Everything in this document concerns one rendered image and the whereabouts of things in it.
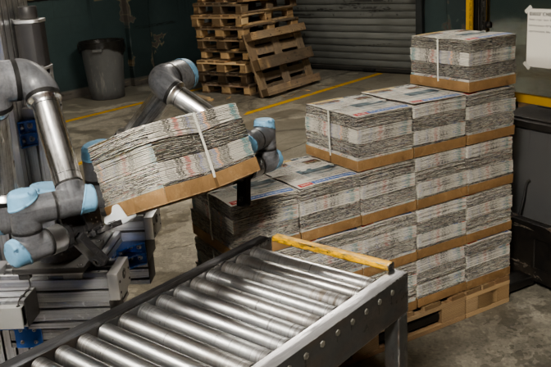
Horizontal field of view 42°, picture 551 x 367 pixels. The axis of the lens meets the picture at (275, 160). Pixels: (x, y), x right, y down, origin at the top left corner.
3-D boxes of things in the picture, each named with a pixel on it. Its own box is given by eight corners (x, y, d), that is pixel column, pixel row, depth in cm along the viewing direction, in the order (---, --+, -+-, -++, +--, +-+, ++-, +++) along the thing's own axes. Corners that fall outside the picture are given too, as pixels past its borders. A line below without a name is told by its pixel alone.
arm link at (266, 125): (265, 124, 244) (266, 155, 247) (279, 116, 254) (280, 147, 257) (244, 123, 248) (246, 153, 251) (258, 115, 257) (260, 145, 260)
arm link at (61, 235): (60, 252, 188) (45, 257, 194) (75, 246, 191) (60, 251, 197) (50, 225, 188) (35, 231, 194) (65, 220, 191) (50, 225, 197)
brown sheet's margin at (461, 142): (360, 141, 333) (360, 132, 332) (409, 130, 346) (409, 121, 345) (414, 158, 301) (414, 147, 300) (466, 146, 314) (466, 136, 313)
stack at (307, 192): (204, 363, 314) (186, 180, 292) (411, 289, 370) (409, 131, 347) (247, 407, 282) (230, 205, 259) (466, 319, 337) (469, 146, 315)
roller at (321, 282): (238, 271, 226) (245, 257, 228) (366, 310, 197) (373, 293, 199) (229, 264, 223) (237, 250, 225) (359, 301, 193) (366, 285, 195)
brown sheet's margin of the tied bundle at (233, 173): (201, 188, 241) (196, 176, 241) (261, 169, 222) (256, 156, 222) (166, 202, 229) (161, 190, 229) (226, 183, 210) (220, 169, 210)
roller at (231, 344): (148, 315, 199) (147, 298, 198) (282, 368, 170) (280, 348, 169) (134, 323, 196) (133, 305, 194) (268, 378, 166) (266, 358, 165)
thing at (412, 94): (359, 93, 326) (359, 91, 326) (409, 85, 339) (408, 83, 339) (412, 106, 295) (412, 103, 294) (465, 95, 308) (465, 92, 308)
